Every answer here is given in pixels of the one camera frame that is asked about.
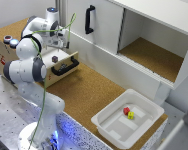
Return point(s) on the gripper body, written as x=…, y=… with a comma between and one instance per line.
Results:
x=61, y=37

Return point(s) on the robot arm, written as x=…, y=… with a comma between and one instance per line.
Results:
x=25, y=70

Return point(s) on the purple block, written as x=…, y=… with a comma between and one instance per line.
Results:
x=55, y=59

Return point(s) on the yellow block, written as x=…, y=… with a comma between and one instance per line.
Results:
x=131, y=115

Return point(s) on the wooden drawer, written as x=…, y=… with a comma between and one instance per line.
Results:
x=65, y=55

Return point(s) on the white sliding door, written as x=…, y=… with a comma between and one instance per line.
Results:
x=107, y=23

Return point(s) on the blue button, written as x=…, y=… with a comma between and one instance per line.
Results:
x=14, y=42

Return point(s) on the red button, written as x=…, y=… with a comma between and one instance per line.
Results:
x=7, y=39

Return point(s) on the wooden drawer box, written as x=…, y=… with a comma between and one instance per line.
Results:
x=7, y=55

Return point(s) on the white cabinet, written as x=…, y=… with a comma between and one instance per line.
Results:
x=154, y=20

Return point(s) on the white plastic box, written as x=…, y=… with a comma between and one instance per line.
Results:
x=114, y=128

